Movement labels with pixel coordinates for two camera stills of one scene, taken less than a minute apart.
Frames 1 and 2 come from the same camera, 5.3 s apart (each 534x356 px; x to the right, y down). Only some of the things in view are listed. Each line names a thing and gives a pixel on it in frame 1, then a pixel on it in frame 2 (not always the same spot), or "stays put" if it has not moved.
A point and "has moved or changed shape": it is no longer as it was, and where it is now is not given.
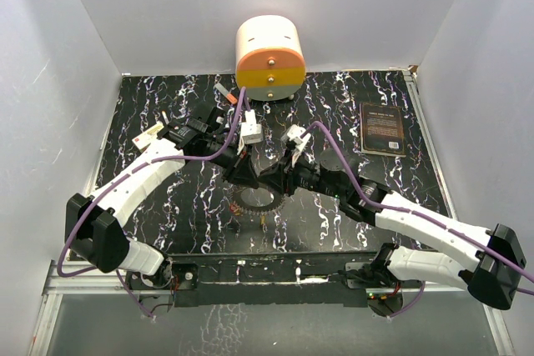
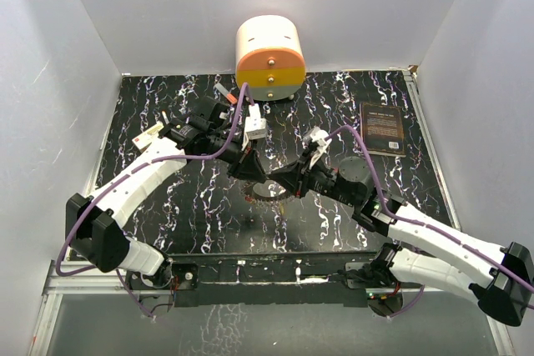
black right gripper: (282, 177) stays put
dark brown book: (382, 129) stays put
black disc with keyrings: (257, 199) has moved or changed shape
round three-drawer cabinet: (269, 57) stays put
